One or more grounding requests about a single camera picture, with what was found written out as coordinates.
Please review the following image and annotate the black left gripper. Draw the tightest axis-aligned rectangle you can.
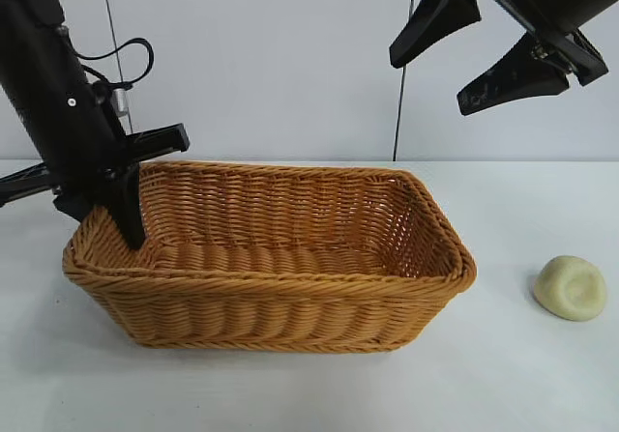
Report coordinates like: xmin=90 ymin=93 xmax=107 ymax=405
xmin=0 ymin=21 xmax=191 ymax=252

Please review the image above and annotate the brown woven wicker basket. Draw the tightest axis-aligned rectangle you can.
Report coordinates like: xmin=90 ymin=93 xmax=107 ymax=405
xmin=61 ymin=159 xmax=479 ymax=355

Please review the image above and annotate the pale yellow egg yolk pastry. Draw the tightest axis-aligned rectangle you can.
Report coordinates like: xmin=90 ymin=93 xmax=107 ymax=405
xmin=533 ymin=254 xmax=608 ymax=324

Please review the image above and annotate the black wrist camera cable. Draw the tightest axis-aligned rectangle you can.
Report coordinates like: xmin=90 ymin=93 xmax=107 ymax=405
xmin=76 ymin=38 xmax=155 ymax=115

